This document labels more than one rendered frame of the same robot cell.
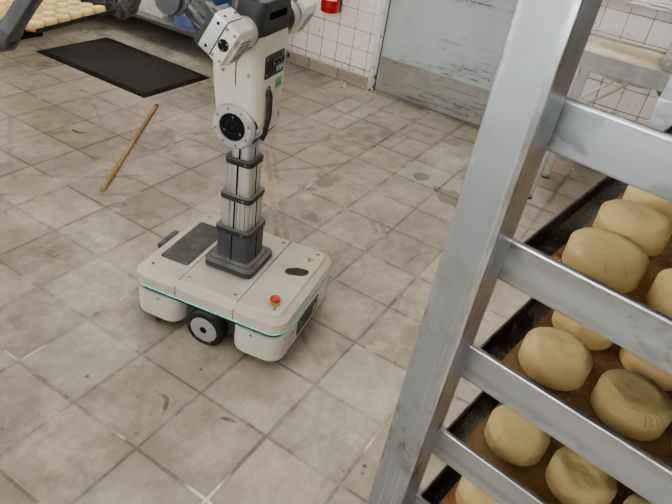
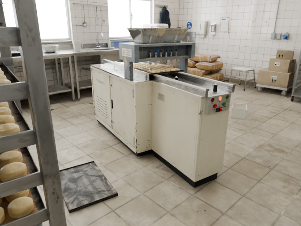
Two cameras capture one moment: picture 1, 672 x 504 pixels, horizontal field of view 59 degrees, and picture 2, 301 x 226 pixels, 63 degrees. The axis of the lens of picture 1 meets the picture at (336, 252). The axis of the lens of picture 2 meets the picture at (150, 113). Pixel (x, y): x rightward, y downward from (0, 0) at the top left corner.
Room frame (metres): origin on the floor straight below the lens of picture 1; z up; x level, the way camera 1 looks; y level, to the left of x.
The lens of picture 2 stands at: (1.00, -0.67, 1.34)
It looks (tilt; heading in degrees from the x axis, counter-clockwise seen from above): 20 degrees down; 110
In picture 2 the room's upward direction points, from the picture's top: straight up
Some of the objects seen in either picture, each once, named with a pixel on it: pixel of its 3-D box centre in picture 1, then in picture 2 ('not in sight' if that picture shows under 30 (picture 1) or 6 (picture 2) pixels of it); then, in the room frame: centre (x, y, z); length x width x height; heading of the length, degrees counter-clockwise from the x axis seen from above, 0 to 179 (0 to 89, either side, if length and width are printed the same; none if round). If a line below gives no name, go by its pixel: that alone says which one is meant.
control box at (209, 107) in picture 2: not in sight; (217, 102); (0.88, 1.25, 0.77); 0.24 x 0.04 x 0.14; 52
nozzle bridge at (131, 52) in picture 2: not in sight; (157, 59); (0.20, 1.79, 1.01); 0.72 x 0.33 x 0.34; 52
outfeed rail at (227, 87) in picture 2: not in sight; (162, 70); (0.20, 1.97, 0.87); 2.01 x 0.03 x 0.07; 142
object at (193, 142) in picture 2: not in sight; (186, 125); (0.59, 1.48, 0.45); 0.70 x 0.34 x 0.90; 142
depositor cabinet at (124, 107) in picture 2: not in sight; (136, 102); (-0.18, 2.09, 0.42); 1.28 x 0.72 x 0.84; 142
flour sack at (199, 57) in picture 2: not in sight; (203, 57); (0.15, 5.52, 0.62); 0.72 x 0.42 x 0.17; 159
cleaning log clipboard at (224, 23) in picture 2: not in sight; (225, 25); (0.55, 5.98, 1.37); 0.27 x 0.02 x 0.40; 153
